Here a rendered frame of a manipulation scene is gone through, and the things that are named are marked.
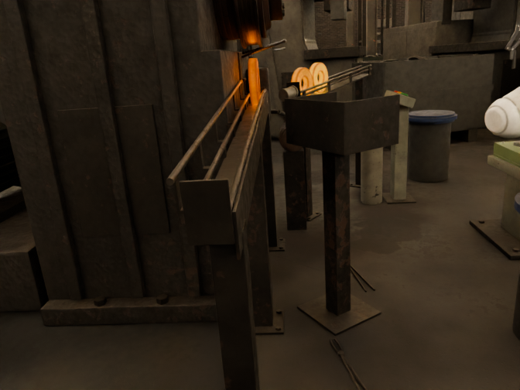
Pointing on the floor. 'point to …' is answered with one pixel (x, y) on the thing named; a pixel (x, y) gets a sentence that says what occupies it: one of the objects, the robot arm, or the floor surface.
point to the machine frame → (115, 148)
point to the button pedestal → (397, 189)
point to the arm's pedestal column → (505, 230)
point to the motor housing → (294, 183)
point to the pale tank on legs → (381, 20)
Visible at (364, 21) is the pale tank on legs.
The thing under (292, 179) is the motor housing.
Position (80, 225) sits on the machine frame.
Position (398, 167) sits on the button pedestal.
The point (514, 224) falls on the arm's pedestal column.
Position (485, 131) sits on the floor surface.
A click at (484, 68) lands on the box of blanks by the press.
